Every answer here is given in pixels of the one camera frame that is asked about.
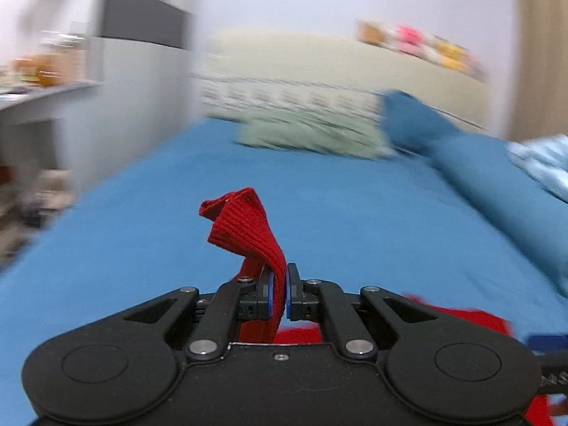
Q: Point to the green pillow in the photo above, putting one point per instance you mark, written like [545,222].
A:
[310,133]

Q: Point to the light blue patterned blanket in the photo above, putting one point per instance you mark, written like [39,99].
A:
[543,159]

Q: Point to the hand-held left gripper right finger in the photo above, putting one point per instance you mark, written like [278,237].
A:
[291,295]

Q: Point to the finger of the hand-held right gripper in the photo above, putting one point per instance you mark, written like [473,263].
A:
[548,342]

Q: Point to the beige headboard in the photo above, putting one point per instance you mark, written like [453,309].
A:
[328,60]

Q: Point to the dark grey wall panel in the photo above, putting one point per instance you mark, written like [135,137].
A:
[142,15]

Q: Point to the blue pillow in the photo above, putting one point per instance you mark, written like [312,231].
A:
[479,173]

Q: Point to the red knit garment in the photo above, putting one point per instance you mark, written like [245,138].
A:
[248,226]

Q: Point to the clutter of jars on desk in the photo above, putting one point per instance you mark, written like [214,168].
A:
[44,60]

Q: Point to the row of plush toys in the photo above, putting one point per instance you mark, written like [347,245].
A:
[417,46]

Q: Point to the bed with blue sheet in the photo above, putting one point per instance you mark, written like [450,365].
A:
[146,230]

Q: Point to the beige curtain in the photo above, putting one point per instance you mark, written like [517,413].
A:
[539,53]

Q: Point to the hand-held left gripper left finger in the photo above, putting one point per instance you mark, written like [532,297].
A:
[266,295]

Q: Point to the white patterned pillow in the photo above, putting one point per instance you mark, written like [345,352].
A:
[284,95]

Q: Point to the white desk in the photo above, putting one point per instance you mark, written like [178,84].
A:
[40,106]

